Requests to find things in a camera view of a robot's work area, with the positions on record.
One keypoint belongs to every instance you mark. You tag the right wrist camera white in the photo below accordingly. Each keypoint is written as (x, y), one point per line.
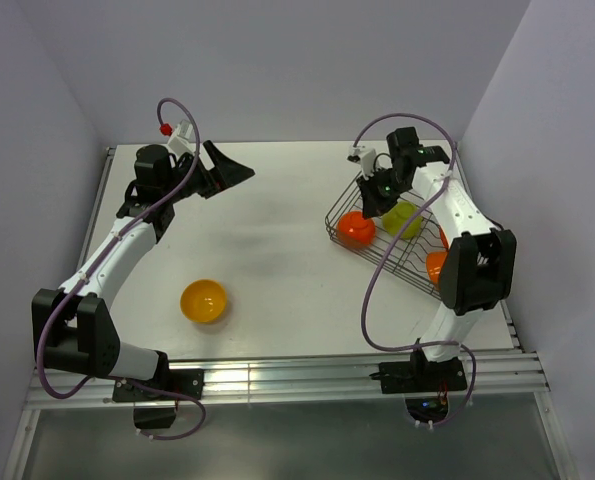
(366, 158)

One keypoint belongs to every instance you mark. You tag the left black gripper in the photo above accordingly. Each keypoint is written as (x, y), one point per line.
(226, 172)

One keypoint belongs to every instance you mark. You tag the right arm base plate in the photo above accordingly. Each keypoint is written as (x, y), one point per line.
(418, 375)

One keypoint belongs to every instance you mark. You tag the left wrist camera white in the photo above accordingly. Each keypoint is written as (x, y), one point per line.
(180, 139)

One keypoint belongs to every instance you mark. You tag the red-orange plastic bowl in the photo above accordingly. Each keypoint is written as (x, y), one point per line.
(444, 239)

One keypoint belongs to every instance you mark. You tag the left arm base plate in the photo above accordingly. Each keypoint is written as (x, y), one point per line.
(156, 403)

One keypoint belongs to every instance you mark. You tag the dark wire dish rack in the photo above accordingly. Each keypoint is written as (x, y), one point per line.
(451, 251)

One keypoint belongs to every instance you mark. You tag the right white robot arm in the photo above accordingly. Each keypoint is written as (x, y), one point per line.
(413, 162)

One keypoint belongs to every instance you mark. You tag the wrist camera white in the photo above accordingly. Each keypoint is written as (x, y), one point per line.
(366, 158)
(180, 139)

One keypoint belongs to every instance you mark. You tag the yellow-orange bowl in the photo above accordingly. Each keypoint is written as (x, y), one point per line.
(203, 301)

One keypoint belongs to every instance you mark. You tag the white bowl orange outside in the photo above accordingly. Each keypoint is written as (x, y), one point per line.
(434, 264)

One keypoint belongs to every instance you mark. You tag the lime green bowl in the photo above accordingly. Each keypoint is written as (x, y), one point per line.
(398, 216)

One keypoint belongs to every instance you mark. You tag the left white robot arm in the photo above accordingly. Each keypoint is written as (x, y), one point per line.
(72, 326)

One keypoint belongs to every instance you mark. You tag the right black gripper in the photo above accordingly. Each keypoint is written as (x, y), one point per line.
(373, 204)

